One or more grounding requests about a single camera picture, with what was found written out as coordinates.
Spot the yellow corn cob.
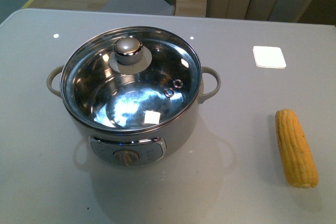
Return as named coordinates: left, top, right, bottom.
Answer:
left=275, top=109, right=319, bottom=189

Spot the glass pot lid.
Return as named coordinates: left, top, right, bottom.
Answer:
left=60, top=26, right=202, bottom=134

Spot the white electric cooking pot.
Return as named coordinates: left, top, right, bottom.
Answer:
left=46, top=37, right=221, bottom=166

